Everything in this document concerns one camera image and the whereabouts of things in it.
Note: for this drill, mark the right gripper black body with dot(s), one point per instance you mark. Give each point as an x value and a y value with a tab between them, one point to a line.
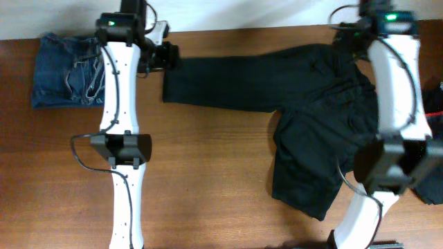
348	37

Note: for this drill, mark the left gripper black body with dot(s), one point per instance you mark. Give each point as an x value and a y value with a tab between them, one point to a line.
160	57

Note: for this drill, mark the black shorts garment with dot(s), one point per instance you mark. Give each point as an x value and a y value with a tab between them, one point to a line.
328	111

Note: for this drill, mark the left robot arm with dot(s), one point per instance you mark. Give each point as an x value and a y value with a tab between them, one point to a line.
129	48

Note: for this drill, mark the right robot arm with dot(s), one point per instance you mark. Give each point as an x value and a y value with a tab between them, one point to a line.
402	152

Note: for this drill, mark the dark garment with red trim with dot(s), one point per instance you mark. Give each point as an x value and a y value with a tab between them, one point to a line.
429	190

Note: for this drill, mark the folded blue denim jeans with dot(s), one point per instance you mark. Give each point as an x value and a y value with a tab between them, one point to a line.
69	72

